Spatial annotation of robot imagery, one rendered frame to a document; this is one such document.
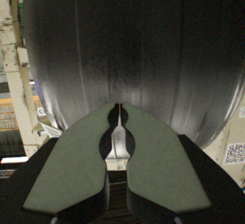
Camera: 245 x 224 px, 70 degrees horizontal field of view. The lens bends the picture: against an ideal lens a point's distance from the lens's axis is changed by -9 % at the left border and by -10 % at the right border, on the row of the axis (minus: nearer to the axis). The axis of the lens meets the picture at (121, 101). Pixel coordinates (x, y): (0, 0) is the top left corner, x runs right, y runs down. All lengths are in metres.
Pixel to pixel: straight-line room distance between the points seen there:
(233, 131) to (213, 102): 0.32
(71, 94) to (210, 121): 0.18
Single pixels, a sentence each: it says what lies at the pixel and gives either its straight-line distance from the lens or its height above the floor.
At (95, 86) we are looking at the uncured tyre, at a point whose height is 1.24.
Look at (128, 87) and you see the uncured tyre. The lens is 0.21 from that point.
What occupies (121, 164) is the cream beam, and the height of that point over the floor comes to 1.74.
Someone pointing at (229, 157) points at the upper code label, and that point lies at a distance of 0.61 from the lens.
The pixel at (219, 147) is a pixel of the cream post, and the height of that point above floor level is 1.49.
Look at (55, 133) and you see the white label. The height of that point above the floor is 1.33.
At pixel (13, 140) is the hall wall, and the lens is 12.29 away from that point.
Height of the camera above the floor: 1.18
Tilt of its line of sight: 22 degrees up
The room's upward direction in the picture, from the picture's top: 178 degrees clockwise
